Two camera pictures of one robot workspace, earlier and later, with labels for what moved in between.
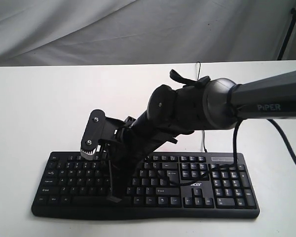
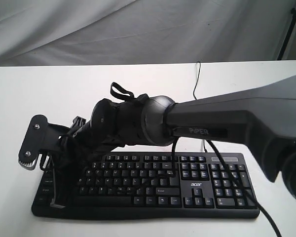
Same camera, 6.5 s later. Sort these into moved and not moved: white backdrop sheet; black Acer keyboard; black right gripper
Moved: black right gripper
Not moved: black Acer keyboard; white backdrop sheet
